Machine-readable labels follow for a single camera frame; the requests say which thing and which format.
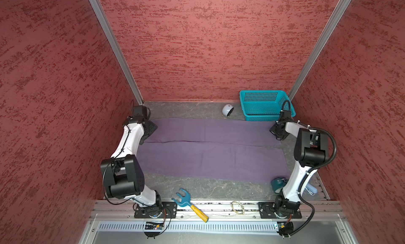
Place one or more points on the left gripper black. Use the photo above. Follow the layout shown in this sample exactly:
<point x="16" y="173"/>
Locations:
<point x="152" y="127"/>

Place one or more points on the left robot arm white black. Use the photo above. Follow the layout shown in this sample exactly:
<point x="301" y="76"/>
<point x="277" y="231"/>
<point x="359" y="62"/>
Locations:
<point x="122" y="177"/>

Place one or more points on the purple trousers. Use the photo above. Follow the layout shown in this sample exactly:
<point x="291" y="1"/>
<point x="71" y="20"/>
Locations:
<point x="212" y="148"/>

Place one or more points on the blue fork tool yellow handle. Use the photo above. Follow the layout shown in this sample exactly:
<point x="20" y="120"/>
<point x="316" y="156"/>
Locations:
<point x="185" y="201"/>

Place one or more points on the white round mug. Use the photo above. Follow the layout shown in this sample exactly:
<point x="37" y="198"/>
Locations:
<point x="227" y="110"/>

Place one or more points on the small blue white stapler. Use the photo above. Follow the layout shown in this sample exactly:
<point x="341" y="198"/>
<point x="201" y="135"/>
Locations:
<point x="311" y="189"/>

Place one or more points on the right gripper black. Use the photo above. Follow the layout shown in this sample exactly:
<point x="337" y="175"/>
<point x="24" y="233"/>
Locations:
<point x="273" y="130"/>

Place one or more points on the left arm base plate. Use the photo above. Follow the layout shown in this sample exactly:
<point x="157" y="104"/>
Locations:
<point x="168" y="210"/>

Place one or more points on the left aluminium corner post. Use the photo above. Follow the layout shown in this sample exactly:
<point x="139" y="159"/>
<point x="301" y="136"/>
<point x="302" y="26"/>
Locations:
<point x="108" y="32"/>

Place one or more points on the right aluminium corner post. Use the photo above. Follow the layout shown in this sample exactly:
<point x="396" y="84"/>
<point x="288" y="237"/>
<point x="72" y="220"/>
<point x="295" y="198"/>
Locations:
<point x="326" y="33"/>

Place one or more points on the aluminium corner post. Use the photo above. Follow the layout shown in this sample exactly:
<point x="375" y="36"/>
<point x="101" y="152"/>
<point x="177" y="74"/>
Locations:
<point x="326" y="33"/>
<point x="108" y="32"/>

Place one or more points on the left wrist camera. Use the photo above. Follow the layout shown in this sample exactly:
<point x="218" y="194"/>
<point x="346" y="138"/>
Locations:
<point x="140" y="111"/>

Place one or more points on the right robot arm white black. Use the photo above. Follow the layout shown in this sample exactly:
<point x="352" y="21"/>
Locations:
<point x="311" y="151"/>

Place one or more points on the teal plastic basket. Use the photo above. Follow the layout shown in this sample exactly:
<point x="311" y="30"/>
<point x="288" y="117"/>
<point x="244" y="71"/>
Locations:
<point x="264" y="105"/>

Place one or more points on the white slotted cable duct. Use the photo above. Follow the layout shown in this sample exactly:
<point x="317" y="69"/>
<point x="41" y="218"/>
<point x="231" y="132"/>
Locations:
<point x="236" y="227"/>

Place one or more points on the aluminium frame rail front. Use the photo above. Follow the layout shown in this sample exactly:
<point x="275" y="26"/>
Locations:
<point x="220" y="210"/>

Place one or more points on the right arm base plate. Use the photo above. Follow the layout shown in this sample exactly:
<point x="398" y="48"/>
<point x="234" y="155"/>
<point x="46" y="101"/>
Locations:
<point x="268" y="210"/>

